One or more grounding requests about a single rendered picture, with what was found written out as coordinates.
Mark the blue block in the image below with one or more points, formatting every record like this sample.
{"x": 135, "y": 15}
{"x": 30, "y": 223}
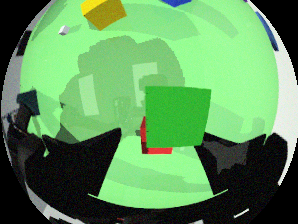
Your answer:
{"x": 176, "y": 3}

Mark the green block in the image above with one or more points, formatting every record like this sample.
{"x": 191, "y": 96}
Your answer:
{"x": 175, "y": 116}

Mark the red block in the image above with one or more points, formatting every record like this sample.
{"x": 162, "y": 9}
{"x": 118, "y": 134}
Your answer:
{"x": 151, "y": 151}

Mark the yellow block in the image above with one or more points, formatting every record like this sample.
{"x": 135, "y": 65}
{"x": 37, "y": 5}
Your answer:
{"x": 102, "y": 12}

